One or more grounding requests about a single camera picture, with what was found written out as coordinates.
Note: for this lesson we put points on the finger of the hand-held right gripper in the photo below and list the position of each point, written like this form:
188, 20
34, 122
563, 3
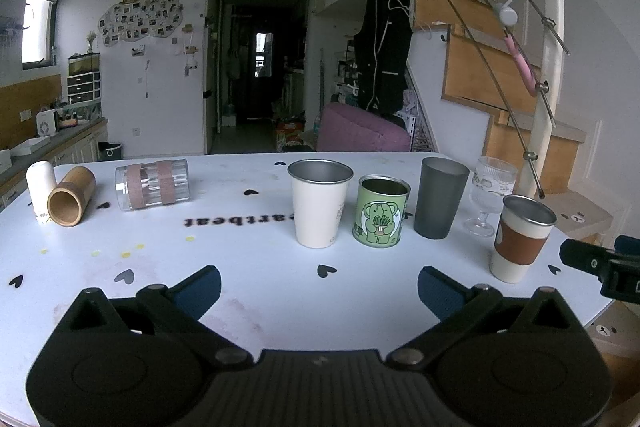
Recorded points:
590, 261
629, 244

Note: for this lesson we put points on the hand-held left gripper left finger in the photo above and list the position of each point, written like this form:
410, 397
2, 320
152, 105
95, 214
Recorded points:
200, 293

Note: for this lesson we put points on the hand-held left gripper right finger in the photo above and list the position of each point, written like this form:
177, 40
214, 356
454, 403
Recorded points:
440, 294

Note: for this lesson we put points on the white cup with brown sleeve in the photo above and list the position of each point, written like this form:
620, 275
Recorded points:
520, 244

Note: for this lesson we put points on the dark grey plastic cup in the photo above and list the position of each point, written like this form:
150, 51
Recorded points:
440, 202

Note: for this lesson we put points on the green elephant print cup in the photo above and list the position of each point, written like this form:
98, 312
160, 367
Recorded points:
380, 219

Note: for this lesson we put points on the clear stemmed glass cup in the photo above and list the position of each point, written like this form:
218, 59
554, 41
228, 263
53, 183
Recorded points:
492, 192

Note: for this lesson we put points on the clear cup with pink bands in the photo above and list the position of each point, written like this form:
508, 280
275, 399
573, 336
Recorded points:
150, 184

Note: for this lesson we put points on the white cup with metal lining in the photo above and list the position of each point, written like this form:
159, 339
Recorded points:
320, 212

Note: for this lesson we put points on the bamboo cup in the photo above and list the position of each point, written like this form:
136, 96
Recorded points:
67, 202

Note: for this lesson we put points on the white capsule-shaped cup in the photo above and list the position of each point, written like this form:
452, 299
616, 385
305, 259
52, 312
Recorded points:
40, 187

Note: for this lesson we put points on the bear face stool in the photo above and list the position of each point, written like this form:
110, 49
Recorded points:
617, 342
580, 217

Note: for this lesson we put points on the white perforated rack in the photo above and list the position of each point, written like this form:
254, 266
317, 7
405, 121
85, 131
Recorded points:
412, 132

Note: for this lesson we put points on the black waste bin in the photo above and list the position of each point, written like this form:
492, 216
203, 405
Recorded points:
110, 152

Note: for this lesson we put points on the pink armchair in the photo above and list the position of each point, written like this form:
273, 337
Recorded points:
360, 132

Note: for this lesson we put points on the kitchen counter cabinet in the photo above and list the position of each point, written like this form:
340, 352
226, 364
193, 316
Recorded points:
60, 147

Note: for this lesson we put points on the white flat box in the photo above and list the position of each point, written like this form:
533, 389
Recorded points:
27, 146

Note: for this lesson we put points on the white countertop appliance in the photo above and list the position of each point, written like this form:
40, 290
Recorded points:
47, 123

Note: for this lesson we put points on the wooden staircase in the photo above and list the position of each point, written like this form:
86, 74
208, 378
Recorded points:
470, 57

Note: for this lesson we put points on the small drawer unit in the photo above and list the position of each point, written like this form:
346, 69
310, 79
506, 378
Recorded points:
84, 82

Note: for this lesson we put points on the black hanging coat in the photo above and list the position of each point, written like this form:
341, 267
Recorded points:
382, 47

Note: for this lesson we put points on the white round hanging disc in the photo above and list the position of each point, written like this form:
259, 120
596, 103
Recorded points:
509, 14

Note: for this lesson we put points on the cloud-shaped photo collage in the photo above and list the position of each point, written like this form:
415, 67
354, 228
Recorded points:
140, 19

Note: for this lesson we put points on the window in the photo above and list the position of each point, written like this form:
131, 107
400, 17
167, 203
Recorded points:
37, 29

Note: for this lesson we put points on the white stair railing post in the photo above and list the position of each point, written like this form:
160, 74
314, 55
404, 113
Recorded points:
550, 57

